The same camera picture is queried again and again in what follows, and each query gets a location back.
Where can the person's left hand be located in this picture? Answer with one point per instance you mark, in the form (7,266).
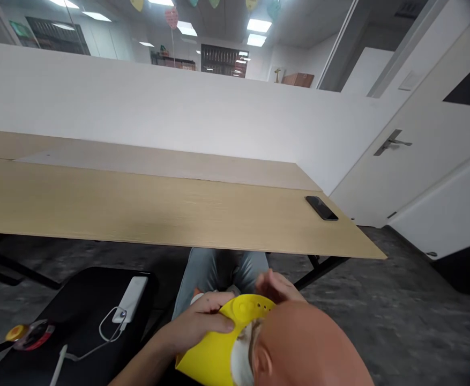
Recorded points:
(194,321)

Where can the person's right hand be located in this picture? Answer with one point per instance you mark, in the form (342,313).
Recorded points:
(281,287)

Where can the person's right fingers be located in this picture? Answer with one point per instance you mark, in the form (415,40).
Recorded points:
(265,283)

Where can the yellow silicone bib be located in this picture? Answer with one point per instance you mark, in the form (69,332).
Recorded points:
(210,358)

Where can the person's legs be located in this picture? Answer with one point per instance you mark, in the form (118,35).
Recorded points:
(210,269)

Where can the black table leg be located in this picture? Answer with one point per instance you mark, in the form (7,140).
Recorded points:
(323,267)
(13,265)

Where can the bald doll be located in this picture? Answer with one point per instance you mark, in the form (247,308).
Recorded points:
(311,346)

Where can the white stained cloth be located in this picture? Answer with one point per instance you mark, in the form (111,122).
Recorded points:
(240,358)

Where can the black smartphone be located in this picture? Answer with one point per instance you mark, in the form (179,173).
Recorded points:
(321,208)

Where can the white power bank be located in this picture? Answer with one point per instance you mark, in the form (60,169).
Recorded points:
(132,295)

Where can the black chair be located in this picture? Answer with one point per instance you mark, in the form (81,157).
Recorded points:
(82,297)

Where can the brown wooden box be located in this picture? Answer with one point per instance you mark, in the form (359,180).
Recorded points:
(298,79)

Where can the white stylus pen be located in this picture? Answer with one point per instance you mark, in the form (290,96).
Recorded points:
(59,364)

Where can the white door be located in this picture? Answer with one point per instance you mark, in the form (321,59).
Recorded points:
(415,120)

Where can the dark slatted shelf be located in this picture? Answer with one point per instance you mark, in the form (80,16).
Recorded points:
(223,60)

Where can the low wooden cabinet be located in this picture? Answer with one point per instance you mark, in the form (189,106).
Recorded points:
(174,62)

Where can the yellow and red round toy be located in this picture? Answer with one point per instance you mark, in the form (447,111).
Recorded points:
(29,333)

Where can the pink hanging heart decoration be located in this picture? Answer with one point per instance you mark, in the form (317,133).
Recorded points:
(171,17)

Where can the dark bookshelf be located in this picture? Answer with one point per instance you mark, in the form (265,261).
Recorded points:
(58,36)

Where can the white wall plate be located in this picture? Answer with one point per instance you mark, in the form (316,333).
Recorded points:
(410,80)

